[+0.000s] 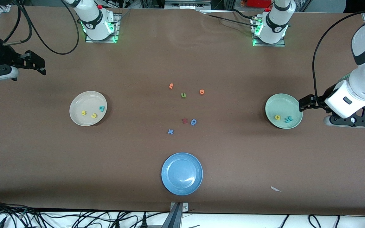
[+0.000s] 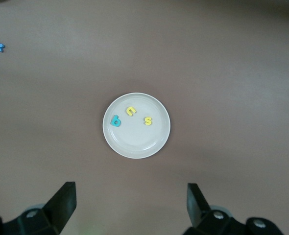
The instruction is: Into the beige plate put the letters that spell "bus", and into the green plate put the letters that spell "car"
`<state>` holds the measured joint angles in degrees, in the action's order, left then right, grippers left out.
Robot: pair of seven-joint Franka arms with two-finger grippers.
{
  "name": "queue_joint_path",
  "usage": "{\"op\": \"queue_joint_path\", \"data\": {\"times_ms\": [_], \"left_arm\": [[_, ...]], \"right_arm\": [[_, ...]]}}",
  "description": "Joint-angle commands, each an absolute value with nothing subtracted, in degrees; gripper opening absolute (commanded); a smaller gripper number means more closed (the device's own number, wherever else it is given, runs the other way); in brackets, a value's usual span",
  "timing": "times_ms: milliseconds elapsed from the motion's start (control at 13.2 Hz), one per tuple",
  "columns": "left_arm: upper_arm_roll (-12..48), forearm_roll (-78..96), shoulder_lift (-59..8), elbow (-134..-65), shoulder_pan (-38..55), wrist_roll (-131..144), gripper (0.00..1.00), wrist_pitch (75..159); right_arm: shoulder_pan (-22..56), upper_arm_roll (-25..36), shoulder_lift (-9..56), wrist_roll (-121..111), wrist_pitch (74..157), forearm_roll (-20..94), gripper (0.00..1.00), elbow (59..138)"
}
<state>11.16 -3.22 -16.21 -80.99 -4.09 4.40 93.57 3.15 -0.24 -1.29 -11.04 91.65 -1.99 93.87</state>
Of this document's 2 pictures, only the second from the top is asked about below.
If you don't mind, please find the brown table cover sheet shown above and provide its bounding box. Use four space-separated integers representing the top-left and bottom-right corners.
0 0 289 235

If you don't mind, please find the beige plate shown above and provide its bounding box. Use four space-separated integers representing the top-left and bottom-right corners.
102 92 171 160

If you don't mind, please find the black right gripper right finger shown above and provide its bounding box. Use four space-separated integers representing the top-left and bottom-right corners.
184 183 286 235

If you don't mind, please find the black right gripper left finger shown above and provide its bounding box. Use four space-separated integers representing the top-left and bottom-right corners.
0 181 76 235

